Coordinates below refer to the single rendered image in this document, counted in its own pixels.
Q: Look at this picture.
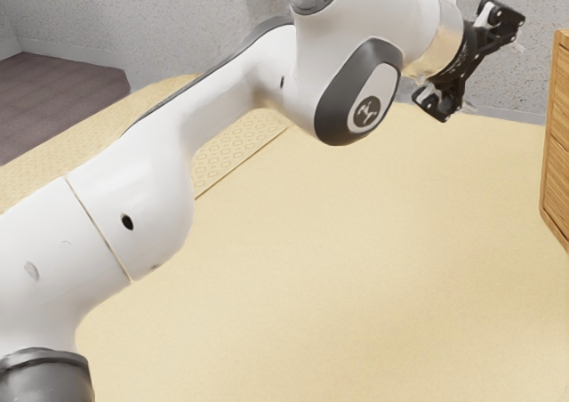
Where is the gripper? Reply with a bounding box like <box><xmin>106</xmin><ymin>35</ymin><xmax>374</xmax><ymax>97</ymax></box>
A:
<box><xmin>411</xmin><ymin>0</ymin><xmax>526</xmax><ymax>125</ymax></box>

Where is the wooden drawer cabinet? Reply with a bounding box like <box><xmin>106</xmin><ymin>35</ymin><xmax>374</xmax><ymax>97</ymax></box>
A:
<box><xmin>538</xmin><ymin>30</ymin><xmax>569</xmax><ymax>247</ymax></box>

